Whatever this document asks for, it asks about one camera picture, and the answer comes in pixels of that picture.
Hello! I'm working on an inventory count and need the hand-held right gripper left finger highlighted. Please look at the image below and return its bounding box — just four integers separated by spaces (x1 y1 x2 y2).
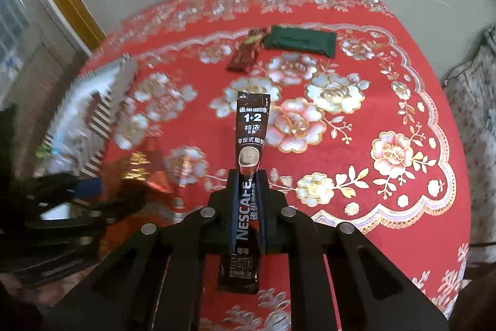
41 169 243 331

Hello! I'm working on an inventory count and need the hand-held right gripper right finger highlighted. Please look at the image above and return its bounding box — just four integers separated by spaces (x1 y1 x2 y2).
254 169 450 331

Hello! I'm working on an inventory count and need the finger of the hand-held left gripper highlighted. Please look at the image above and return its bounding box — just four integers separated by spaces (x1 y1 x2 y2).
25 193 150 239
23 174 104 217

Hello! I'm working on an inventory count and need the shiny red-brown snack packet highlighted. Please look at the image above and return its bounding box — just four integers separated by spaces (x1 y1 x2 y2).
110 137 175 196

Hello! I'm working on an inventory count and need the black coffee stick packet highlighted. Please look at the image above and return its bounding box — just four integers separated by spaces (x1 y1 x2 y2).
217 91 272 295

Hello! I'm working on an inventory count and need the striped cardboard box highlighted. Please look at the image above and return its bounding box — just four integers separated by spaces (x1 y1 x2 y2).
33 54 139 180

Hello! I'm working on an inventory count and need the brown coffee sachet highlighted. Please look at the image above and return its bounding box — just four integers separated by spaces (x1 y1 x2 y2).
227 28 269 74

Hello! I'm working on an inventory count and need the red floral tablecloth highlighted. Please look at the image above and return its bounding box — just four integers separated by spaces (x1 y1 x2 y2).
0 0 471 331

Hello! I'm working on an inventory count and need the dark green snack packet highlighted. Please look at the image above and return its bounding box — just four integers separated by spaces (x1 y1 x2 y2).
263 25 338 58

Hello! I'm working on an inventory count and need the grey patterned cloth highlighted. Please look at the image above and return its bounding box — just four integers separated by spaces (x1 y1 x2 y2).
442 25 496 266

